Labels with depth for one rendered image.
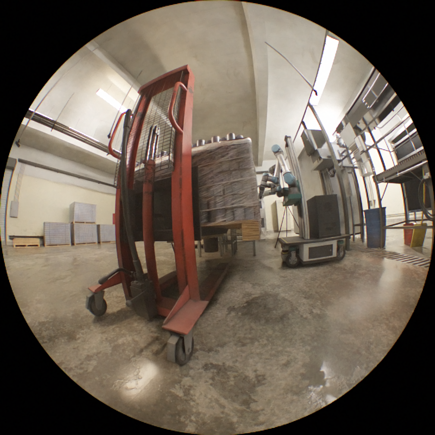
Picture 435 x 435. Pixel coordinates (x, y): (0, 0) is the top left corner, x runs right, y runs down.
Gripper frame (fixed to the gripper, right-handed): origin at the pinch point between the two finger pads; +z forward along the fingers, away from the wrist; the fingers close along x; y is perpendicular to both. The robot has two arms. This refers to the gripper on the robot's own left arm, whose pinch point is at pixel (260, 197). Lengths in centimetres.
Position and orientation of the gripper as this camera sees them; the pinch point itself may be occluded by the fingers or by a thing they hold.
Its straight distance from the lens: 176.3
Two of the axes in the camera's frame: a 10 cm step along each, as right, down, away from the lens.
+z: -2.4, 9.5, 2.1
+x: -4.4, 0.9, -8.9
